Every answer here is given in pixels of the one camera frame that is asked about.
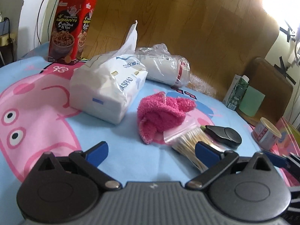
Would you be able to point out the green drink carton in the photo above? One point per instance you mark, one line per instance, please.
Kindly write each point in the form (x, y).
(236, 92)

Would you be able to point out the round white food can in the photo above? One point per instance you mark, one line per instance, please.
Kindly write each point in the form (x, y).
(266, 134)

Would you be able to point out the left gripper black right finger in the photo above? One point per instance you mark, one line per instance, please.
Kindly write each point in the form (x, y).
(218, 164)

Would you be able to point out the pink fluffy sock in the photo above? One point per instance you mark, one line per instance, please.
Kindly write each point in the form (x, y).
(158, 113)

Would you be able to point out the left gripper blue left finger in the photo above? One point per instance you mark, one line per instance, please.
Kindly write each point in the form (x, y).
(86, 164)

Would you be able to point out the cotton swabs bag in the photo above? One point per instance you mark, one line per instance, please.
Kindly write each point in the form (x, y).
(183, 139)

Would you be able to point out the pink metal tin box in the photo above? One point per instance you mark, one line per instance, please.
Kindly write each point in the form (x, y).
(289, 142)

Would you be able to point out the white power strip with cables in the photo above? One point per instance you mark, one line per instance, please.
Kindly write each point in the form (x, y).
(294, 36)

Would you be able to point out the brown wooden headboard panel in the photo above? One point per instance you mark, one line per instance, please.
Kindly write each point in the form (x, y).
(217, 37)

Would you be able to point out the white tissue pack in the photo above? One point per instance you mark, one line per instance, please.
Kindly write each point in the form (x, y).
(106, 85)

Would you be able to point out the blue Peppa Pig blanket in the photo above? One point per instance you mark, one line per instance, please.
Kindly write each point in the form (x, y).
(39, 185)

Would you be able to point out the green plastic cup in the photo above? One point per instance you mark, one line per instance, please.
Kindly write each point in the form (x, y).
(251, 101)

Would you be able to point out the red snack box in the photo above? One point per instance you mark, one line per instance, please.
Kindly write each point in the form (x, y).
(69, 32)

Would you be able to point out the brown padded chair back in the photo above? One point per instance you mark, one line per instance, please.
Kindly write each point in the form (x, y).
(272, 82)

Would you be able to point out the white paper cup stack bag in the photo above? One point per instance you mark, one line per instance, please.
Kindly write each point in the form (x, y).
(163, 67)

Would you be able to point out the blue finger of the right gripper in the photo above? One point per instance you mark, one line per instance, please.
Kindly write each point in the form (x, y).
(276, 160)

